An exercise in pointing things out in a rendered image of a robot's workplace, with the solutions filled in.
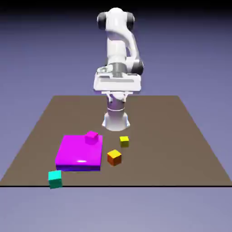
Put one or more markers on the small magenta cube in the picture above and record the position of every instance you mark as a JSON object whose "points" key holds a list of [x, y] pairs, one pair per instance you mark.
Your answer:
{"points": [[91, 137]]}

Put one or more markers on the small teal cube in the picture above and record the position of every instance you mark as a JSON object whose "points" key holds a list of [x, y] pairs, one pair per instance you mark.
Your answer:
{"points": [[55, 179]]}

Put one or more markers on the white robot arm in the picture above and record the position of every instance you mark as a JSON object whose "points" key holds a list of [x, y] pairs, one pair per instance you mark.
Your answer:
{"points": [[116, 45]]}

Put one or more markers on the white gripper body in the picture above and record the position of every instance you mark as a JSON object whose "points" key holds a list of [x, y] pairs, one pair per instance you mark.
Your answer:
{"points": [[117, 84]]}

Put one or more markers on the large magenta box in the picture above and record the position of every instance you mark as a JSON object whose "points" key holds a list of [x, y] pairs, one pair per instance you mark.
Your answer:
{"points": [[79, 153]]}

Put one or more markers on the small orange cube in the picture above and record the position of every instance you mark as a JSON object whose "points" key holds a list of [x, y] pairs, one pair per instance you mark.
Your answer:
{"points": [[114, 157]]}

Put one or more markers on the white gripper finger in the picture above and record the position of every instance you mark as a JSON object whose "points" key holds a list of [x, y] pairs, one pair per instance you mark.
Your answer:
{"points": [[124, 97], [109, 96]]}

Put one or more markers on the small yellow cube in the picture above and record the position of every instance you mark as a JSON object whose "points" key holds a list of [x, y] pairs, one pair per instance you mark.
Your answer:
{"points": [[124, 141]]}

